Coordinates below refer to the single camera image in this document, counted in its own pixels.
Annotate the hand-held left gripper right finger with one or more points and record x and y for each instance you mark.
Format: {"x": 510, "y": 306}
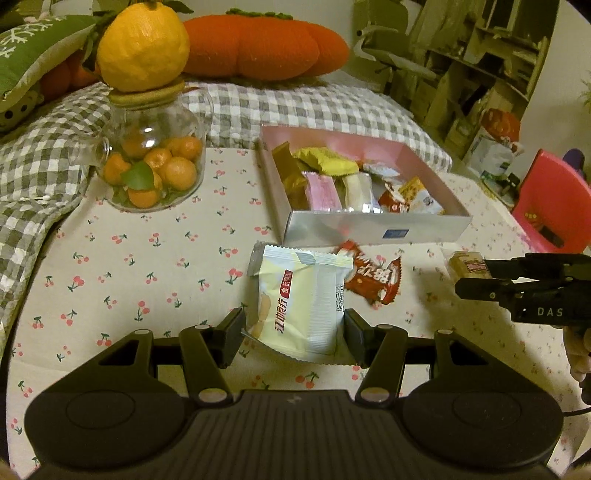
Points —
{"x": 353, "y": 334}

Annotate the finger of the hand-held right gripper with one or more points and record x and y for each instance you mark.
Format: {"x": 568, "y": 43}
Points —
{"x": 485, "y": 290}
{"x": 531, "y": 265}

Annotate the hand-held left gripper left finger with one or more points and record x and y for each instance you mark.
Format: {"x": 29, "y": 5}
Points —
{"x": 233, "y": 334}

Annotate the brown cracker packet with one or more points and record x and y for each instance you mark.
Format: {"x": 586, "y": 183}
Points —
{"x": 468, "y": 266}

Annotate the cream white snack packet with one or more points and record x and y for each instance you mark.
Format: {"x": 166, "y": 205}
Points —
{"x": 304, "y": 304}

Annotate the red packet with white print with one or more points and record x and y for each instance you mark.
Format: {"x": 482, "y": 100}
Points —
{"x": 374, "y": 272}

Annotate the pink box with silver sides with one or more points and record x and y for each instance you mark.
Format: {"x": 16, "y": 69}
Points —
{"x": 360, "y": 226}

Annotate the orange and white snack packet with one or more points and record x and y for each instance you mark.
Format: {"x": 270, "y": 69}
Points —
{"x": 420, "y": 196}

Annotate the gold snack packet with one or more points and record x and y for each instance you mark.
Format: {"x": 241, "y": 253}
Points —
{"x": 288, "y": 175}

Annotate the yellow snack packet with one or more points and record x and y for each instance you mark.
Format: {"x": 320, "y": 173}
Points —
{"x": 330, "y": 161}

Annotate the person's right hand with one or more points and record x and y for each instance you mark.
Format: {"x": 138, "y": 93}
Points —
{"x": 579, "y": 350}

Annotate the pink plastic chair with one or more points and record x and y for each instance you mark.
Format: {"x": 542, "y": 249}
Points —
{"x": 554, "y": 207}

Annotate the purple object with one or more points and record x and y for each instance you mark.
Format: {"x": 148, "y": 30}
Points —
{"x": 575, "y": 159}

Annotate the white printed bag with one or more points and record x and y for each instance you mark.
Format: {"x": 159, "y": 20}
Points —
{"x": 494, "y": 147}

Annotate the pink wafer packet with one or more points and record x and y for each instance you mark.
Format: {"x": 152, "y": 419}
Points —
{"x": 322, "y": 191}

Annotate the white clear snack packet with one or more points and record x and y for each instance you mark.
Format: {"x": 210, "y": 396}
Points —
{"x": 381, "y": 168}

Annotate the glass jar of kumquats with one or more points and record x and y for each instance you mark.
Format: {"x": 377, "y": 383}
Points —
{"x": 152, "y": 152}

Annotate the wooden shelf unit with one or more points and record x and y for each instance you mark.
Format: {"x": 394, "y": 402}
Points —
{"x": 489, "y": 55}

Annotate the white office chair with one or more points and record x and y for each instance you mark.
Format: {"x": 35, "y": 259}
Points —
{"x": 383, "y": 50}

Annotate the orange plush pumpkin cushion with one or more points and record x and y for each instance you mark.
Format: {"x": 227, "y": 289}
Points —
{"x": 263, "y": 44}

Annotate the large yellow citrus fruit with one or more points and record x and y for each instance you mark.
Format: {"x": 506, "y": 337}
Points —
{"x": 143, "y": 46}

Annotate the plush toy face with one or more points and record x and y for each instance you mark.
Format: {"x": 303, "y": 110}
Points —
{"x": 18, "y": 113}

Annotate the small orange plush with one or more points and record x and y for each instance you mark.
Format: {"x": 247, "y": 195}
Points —
{"x": 64, "y": 76}

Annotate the green snowflake pillow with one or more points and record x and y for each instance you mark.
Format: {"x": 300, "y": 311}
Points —
{"x": 32, "y": 55}

